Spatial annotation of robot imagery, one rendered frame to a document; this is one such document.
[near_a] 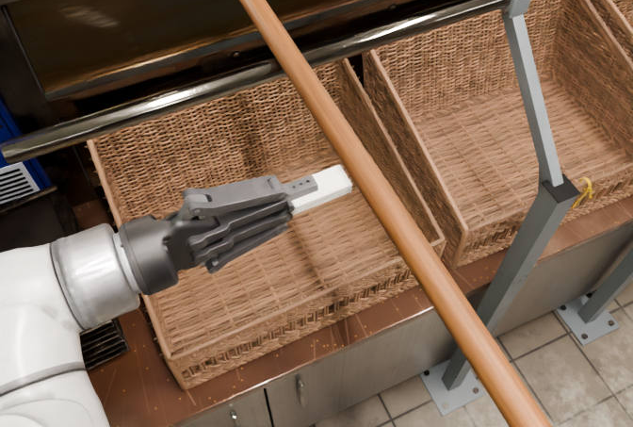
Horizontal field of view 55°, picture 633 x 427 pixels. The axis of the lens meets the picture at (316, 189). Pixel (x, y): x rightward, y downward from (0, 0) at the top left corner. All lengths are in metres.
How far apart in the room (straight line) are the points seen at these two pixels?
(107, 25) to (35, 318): 0.68
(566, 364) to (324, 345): 0.93
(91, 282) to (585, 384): 1.59
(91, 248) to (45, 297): 0.06
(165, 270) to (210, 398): 0.63
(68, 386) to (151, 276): 0.11
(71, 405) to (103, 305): 0.09
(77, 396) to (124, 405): 0.65
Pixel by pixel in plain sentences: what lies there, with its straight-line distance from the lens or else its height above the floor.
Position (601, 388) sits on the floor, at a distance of 1.96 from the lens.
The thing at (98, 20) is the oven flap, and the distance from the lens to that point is 1.15.
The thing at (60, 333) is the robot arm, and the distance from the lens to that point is 0.59.
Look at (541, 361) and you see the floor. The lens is 1.93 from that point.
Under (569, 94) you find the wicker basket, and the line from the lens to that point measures 1.70.
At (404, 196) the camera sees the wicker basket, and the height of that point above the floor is 0.70.
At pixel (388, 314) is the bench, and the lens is 1.24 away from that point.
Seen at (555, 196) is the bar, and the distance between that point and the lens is 0.99.
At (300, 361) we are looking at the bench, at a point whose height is 0.58.
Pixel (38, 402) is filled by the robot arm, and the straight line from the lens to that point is 0.56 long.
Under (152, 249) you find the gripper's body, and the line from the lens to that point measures 0.58.
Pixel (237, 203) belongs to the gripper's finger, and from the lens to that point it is 0.58.
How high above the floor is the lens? 1.71
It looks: 55 degrees down
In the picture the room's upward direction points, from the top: straight up
